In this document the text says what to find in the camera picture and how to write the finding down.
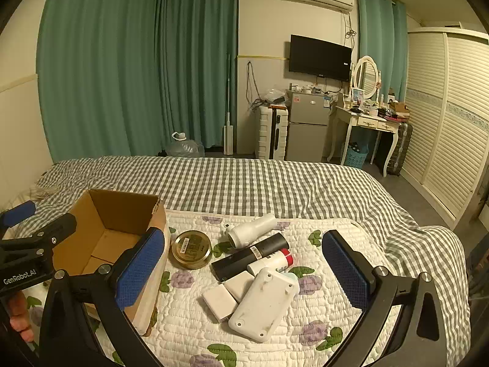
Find grey checkered bedsheet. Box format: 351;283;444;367
0;156;472;367

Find black cylinder can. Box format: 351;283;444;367
211;232;290;281

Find clear water jug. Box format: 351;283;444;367
164;132;206;157

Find white dressing table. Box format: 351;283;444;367
326;104;402;178

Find oval white mirror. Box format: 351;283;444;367
351;56;383;100

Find person's left hand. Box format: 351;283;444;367
7;290;35;343

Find white flat mop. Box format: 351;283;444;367
222;54;235;156

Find white slatted wardrobe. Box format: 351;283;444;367
399;27;489;231

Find clear plastic bag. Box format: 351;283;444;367
262;88;289;106

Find white plastic bottle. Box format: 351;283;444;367
225;213;277;249

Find blue plastic basket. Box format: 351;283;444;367
346;142;369;168

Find large white device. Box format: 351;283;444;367
228;267;300;343

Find black wall television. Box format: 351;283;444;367
288;34;353;82

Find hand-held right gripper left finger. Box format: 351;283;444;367
38;227;166;367

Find white power adapter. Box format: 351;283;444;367
223;270;256;302
202;285;238;322

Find floral quilted mat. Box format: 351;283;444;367
23;208;402;367

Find grey small fridge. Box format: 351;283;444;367
285;90;339;161

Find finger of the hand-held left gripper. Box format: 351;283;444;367
0;200;37;231
0;213;77;261

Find dark suitcase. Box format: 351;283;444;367
386;121;414;176

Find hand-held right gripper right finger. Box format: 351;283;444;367
322;229;447;367

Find hanging black cables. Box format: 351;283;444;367
244;61;261;108

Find narrow green curtain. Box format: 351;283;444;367
357;0;409;102

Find wide green curtain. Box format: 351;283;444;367
37;0;163;162

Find white ribbed suitcase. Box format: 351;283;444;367
257;104;290;160

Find brown cardboard box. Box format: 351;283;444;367
51;188;169;337

